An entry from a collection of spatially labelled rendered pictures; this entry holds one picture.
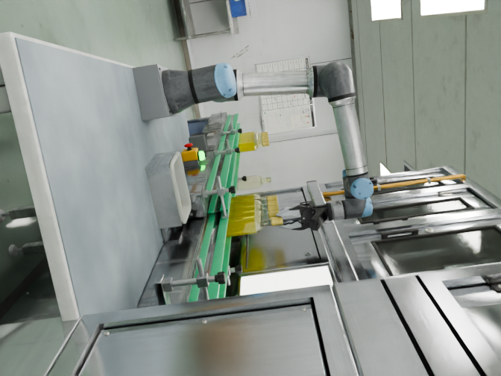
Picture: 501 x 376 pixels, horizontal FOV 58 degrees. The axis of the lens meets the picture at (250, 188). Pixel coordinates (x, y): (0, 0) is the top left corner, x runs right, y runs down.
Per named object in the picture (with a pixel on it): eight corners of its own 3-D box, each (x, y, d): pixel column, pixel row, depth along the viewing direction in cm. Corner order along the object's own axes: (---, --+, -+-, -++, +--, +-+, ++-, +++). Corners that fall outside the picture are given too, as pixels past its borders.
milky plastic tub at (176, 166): (160, 229, 152) (185, 226, 151) (145, 166, 145) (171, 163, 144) (169, 210, 168) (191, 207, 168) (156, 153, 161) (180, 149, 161)
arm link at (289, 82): (198, 67, 160) (352, 60, 158) (203, 72, 175) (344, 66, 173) (200, 101, 162) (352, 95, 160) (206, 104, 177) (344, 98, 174)
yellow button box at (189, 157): (183, 167, 207) (198, 165, 207) (180, 151, 205) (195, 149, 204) (185, 163, 214) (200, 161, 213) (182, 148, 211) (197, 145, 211)
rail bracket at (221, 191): (207, 221, 171) (239, 217, 170) (199, 180, 166) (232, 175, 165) (208, 218, 174) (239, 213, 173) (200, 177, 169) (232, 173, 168)
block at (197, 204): (188, 219, 171) (206, 217, 170) (183, 196, 168) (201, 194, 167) (189, 215, 174) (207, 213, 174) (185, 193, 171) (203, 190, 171)
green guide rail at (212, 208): (207, 214, 175) (228, 211, 175) (207, 212, 175) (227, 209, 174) (229, 125, 340) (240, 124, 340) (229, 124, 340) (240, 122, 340)
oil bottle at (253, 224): (209, 239, 172) (264, 232, 171) (206, 226, 170) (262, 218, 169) (210, 233, 177) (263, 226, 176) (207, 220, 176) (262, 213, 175)
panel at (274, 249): (233, 364, 123) (358, 350, 121) (232, 355, 122) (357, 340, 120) (241, 228, 208) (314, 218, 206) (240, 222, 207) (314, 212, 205)
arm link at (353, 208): (367, 192, 176) (369, 213, 177) (339, 196, 176) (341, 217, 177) (372, 195, 168) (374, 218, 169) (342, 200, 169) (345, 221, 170)
